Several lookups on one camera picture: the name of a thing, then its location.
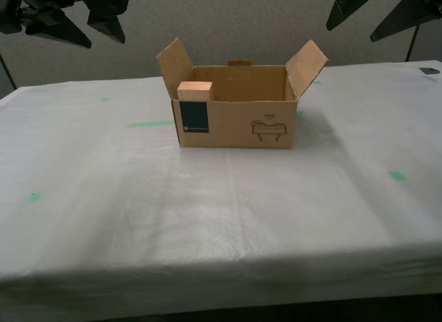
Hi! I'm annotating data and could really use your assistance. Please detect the thin black pole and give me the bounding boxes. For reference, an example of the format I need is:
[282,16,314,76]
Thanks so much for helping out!
[405,24,421,62]
[0,55,17,90]

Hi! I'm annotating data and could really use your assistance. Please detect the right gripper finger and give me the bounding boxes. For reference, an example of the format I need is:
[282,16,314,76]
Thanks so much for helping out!
[369,0,442,43]
[326,0,376,31]

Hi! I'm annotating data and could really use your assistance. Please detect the light wooden block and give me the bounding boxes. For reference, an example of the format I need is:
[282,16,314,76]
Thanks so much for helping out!
[177,80,214,102]

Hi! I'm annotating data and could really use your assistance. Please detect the brown cardboard box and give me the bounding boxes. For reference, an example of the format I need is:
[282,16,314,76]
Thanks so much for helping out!
[155,37,329,150]

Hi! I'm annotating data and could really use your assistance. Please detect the long green tape strip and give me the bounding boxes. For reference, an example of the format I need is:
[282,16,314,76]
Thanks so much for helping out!
[126,120,175,128]

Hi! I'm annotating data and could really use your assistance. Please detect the white plastic table cover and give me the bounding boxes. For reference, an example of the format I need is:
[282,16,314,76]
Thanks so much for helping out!
[0,59,442,318]

